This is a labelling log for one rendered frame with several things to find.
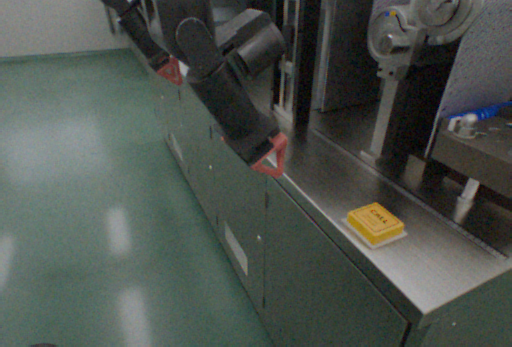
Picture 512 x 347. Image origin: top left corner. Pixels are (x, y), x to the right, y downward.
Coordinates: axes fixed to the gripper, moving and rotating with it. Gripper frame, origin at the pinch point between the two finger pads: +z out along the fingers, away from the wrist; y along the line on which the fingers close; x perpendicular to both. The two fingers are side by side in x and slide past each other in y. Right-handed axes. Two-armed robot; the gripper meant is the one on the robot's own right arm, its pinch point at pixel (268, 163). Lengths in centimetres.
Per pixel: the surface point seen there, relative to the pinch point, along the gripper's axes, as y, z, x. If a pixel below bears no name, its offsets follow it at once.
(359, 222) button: -8.3, 18.0, -6.5
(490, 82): -1, 23, -50
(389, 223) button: -11.0, 20.0, -10.4
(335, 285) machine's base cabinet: -5.2, 36.5, 3.4
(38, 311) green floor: 86, 60, 106
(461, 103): -0.5, 22.8, -42.4
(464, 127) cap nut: -7.2, 19.1, -34.3
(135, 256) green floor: 97, 81, 69
